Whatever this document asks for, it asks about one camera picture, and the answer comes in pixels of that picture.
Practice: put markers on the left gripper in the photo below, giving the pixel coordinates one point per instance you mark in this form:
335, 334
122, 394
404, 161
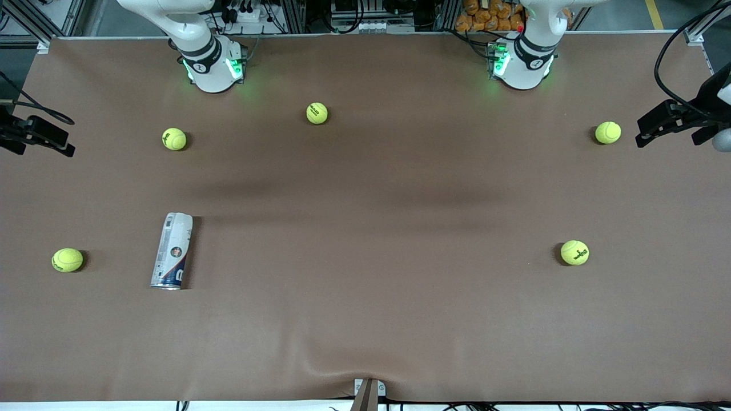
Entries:
707, 98

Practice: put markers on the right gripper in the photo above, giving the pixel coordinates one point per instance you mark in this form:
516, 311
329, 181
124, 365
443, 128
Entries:
7, 130

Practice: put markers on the white blue tennis ball can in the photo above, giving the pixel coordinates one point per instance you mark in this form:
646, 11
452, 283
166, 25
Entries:
172, 251

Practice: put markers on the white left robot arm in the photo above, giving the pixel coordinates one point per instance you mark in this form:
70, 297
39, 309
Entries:
522, 74

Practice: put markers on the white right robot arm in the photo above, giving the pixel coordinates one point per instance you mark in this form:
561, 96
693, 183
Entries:
211, 74

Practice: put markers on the yellow-green tennis ball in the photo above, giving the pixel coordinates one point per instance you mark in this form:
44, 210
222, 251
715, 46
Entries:
574, 252
607, 132
67, 260
317, 113
174, 138

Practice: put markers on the orange packaged goods pile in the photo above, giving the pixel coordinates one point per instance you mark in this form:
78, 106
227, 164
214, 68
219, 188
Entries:
491, 16

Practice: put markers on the white power strip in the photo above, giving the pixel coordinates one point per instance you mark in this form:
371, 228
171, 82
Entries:
246, 15

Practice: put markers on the white connector block row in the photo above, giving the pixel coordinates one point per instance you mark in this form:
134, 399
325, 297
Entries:
371, 27

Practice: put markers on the brown table mat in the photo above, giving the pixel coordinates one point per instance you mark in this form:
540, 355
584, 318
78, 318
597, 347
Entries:
365, 308

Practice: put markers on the aluminium frame post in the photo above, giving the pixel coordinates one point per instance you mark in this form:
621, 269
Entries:
34, 20

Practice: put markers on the grey metal table bracket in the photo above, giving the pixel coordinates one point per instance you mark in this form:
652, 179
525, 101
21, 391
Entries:
369, 394

